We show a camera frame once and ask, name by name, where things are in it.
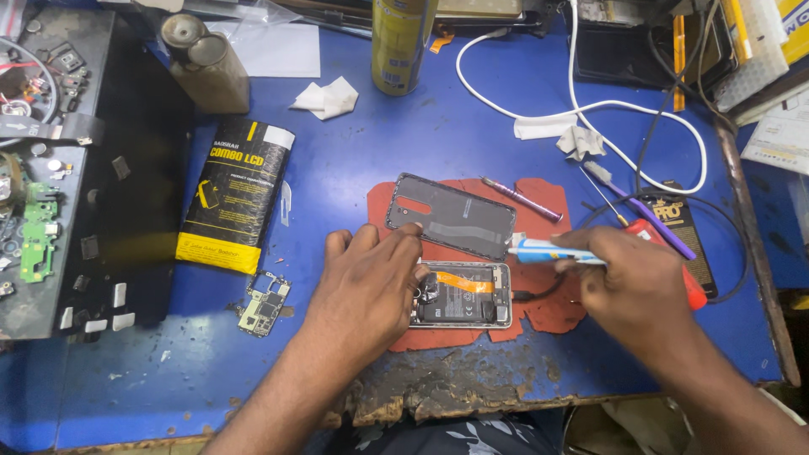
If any person's left hand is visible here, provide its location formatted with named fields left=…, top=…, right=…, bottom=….
left=303, top=222, right=432, bottom=375

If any person's right hand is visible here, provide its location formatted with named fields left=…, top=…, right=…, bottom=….
left=550, top=227, right=697, bottom=356

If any white and blue glue tube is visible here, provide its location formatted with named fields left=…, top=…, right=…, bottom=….
left=507, top=232, right=609, bottom=267

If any dark grey phone back cover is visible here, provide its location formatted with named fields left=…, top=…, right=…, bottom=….
left=385, top=172, right=517, bottom=262

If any pink metal screwdriver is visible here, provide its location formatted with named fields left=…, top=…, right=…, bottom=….
left=480, top=175, right=564, bottom=224

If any purple toothbrush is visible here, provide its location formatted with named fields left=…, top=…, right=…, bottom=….
left=582, top=161, right=697, bottom=261

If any red rubber work mat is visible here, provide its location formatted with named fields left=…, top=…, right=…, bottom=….
left=367, top=177, right=587, bottom=353

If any crumpled grey tissue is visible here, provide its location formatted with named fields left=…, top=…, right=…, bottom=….
left=555, top=124, right=608, bottom=163

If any black and gold packet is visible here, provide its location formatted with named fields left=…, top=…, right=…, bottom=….
left=638, top=182, right=719, bottom=299

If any flat white tissue strip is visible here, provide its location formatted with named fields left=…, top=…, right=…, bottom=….
left=512, top=114, right=580, bottom=140

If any opened phone with battery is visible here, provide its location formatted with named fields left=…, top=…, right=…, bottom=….
left=408, top=260, right=513, bottom=330

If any black device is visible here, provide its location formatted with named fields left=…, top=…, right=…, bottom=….
left=568, top=0, right=739, bottom=91

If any orange plastic stick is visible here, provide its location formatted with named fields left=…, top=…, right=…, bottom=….
left=672, top=14, right=687, bottom=112

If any stack of printed papers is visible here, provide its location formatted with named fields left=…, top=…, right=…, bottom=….
left=739, top=87, right=809, bottom=178

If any person's floral clothing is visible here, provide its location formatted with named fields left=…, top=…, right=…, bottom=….
left=338, top=412, right=560, bottom=455

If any white perforated plastic box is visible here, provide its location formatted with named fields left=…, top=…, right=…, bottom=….
left=713, top=0, right=792, bottom=115

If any yellow spray can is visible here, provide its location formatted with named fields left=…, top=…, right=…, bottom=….
left=371, top=0, right=439, bottom=97

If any folded white tissue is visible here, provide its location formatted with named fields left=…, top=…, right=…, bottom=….
left=289, top=76, right=360, bottom=121

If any phone motherboard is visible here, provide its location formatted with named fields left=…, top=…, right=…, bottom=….
left=236, top=271, right=293, bottom=338

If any black and yellow display packet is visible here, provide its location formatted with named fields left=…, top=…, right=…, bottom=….
left=175, top=118, right=297, bottom=276

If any white paper sheet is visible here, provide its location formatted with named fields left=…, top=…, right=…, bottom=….
left=205, top=21, right=322, bottom=78

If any dirty metal liquid dispenser bottle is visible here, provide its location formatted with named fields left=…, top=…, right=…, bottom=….
left=159, top=13, right=251, bottom=115

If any black tray with phone parts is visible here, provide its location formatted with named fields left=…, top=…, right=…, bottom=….
left=0, top=6, right=196, bottom=343

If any black flex ribbon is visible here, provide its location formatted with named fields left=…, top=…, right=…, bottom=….
left=0, top=112, right=106, bottom=148

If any green circuit board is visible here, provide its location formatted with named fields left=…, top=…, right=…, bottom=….
left=18, top=182, right=62, bottom=284

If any round dish of small parts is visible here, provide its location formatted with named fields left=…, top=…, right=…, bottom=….
left=0, top=37, right=62, bottom=150

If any red handle screwdriver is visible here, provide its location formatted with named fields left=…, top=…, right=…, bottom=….
left=579, top=166, right=708, bottom=311

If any thin black cable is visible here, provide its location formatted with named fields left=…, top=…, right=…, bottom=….
left=634, top=0, right=723, bottom=192

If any white cable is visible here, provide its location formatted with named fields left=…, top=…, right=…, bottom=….
left=454, top=0, right=709, bottom=196

